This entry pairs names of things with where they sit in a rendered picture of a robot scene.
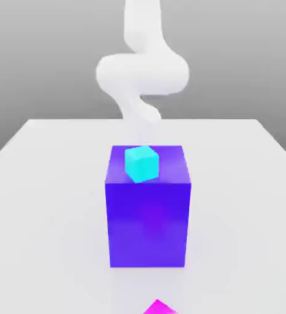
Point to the large purple box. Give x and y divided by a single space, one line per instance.
147 220

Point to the small magenta cube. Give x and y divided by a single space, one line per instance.
158 308

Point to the small cyan cube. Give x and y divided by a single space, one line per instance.
141 163

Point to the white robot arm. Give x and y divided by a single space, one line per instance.
142 73

